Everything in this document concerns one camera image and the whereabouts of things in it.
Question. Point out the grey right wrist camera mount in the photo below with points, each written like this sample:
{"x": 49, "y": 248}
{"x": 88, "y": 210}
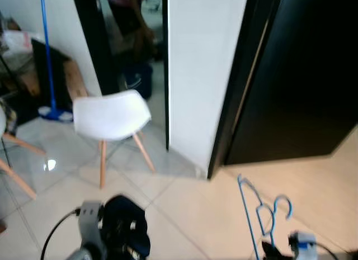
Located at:
{"x": 302, "y": 243}

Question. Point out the black flat board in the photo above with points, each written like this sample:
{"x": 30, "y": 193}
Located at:
{"x": 50, "y": 75}

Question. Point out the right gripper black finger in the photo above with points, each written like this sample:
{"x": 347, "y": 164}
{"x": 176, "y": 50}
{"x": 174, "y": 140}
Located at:
{"x": 284, "y": 255}
{"x": 269, "y": 254}

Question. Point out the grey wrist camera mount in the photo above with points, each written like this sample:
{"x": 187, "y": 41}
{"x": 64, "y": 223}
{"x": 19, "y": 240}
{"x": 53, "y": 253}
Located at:
{"x": 90, "y": 221}
{"x": 302, "y": 243}

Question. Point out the blue bucket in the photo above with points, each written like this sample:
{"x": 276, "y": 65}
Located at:
{"x": 139, "y": 81}

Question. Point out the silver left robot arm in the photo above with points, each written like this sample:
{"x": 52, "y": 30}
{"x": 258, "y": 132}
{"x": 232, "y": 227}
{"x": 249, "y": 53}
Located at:
{"x": 81, "y": 255}

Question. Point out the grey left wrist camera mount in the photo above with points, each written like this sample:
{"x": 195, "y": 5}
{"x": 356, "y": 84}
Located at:
{"x": 90, "y": 221}

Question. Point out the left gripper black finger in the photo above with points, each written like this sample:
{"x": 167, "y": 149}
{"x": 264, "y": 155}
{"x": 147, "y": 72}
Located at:
{"x": 138, "y": 218}
{"x": 117, "y": 215}

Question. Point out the pink white plastic bag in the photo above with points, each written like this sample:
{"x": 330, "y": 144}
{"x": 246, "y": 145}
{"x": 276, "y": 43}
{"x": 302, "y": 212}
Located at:
{"x": 17, "y": 41}

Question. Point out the brown cardboard piece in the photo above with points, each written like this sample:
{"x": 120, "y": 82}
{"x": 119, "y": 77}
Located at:
{"x": 74, "y": 81}

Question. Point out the white chair wooden legs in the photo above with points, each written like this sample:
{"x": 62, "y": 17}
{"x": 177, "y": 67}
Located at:
{"x": 109, "y": 114}
{"x": 22, "y": 143}

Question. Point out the blue clothes hanger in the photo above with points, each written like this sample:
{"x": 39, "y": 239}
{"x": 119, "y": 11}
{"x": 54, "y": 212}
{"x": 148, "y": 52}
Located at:
{"x": 248, "y": 215}

